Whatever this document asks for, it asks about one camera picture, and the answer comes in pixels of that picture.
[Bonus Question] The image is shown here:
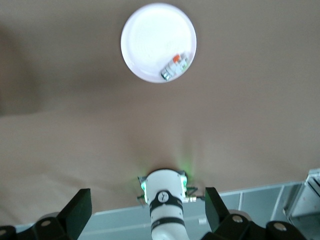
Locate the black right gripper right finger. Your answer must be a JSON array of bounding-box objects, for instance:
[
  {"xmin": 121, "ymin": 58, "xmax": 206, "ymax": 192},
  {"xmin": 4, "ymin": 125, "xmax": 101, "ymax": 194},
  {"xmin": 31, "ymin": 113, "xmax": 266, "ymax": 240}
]
[{"xmin": 202, "ymin": 186, "xmax": 307, "ymax": 240}]

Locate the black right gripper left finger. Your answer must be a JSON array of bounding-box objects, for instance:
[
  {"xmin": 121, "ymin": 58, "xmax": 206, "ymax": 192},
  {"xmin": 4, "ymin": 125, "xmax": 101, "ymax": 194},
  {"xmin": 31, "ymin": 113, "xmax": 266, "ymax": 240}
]
[{"xmin": 0, "ymin": 188, "xmax": 93, "ymax": 240}]

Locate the pink round plate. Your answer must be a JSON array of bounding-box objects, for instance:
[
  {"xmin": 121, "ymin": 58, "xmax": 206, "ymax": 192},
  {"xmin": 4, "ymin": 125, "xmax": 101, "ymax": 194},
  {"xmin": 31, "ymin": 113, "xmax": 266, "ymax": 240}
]
[{"xmin": 120, "ymin": 2, "xmax": 198, "ymax": 84}]

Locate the aluminium profile frame rack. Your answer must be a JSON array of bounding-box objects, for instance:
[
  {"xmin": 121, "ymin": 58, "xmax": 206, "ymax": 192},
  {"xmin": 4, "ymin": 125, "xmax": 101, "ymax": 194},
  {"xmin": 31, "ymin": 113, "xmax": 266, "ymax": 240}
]
[{"xmin": 281, "ymin": 168, "xmax": 320, "ymax": 226}]

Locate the white circuit breaker switch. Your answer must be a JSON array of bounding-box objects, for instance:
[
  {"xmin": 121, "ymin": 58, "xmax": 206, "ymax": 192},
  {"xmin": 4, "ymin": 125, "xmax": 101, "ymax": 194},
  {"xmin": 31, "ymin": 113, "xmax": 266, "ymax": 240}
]
[{"xmin": 159, "ymin": 53, "xmax": 190, "ymax": 82}]

